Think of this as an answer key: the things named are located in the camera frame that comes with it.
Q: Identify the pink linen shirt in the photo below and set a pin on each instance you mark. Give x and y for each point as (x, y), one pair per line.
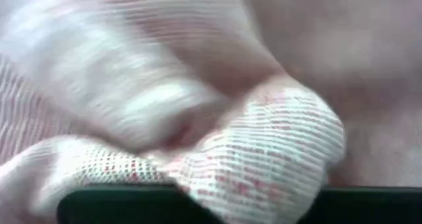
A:
(230, 135)

